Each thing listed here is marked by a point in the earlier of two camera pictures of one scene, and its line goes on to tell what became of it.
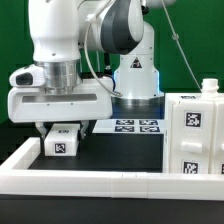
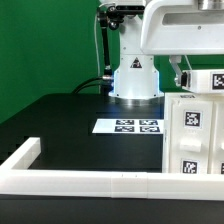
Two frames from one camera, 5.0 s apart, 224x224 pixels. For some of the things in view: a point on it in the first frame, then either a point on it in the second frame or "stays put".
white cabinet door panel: (217, 143) stays put
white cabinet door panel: (192, 137) stays put
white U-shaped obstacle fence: (16, 178) stays put
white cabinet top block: (62, 140) → (204, 80)
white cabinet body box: (194, 131) stays put
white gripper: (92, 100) → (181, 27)
